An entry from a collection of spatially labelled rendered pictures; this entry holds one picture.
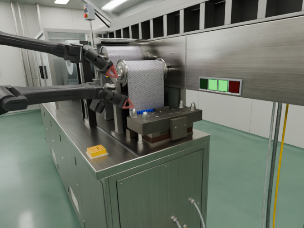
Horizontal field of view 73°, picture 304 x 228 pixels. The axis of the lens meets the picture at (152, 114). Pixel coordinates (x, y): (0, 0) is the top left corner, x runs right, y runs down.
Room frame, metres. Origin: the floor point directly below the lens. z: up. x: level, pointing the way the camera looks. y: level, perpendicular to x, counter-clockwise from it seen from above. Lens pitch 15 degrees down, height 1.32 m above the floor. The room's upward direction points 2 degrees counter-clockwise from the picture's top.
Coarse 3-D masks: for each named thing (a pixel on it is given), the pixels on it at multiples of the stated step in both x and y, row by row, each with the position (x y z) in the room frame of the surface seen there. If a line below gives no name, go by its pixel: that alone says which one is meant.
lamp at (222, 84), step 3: (219, 81) 0.98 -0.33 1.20; (222, 81) 0.97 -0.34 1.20; (225, 81) 0.96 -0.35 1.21; (219, 84) 0.98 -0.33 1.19; (222, 84) 0.97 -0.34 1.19; (225, 84) 0.95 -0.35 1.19; (219, 87) 0.98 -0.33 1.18; (222, 87) 0.97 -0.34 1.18; (225, 87) 0.95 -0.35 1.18; (222, 90) 0.97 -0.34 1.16; (225, 90) 0.95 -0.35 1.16
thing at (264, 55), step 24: (264, 24) 0.83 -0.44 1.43; (288, 24) 0.76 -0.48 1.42; (144, 48) 1.56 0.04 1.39; (168, 48) 1.32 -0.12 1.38; (192, 48) 1.15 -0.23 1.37; (216, 48) 1.02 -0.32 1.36; (240, 48) 0.91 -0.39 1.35; (264, 48) 0.82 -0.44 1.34; (288, 48) 0.75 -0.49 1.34; (192, 72) 1.15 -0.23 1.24; (216, 72) 1.01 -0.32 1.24; (240, 72) 0.90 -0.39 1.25; (264, 72) 0.82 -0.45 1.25; (288, 72) 0.74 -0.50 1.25; (240, 96) 0.89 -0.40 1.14; (264, 96) 0.81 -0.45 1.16; (288, 96) 0.73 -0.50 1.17
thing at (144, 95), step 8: (160, 80) 1.21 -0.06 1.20; (128, 88) 1.09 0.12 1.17; (136, 88) 1.12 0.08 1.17; (144, 88) 1.15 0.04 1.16; (152, 88) 1.18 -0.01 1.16; (160, 88) 1.21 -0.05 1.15; (128, 96) 1.09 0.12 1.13; (136, 96) 1.12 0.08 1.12; (144, 96) 1.15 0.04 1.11; (152, 96) 1.18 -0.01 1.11; (160, 96) 1.21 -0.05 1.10; (136, 104) 1.12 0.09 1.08; (144, 104) 1.14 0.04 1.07; (152, 104) 1.18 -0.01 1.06; (160, 104) 1.21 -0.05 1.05
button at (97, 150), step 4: (88, 148) 0.88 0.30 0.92; (92, 148) 0.88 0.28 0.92; (96, 148) 0.88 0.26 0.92; (100, 148) 0.88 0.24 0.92; (104, 148) 0.88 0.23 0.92; (88, 152) 0.87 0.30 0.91; (92, 152) 0.84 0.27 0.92; (96, 152) 0.85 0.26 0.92; (100, 152) 0.86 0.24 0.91; (104, 152) 0.87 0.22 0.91; (92, 156) 0.84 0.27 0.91
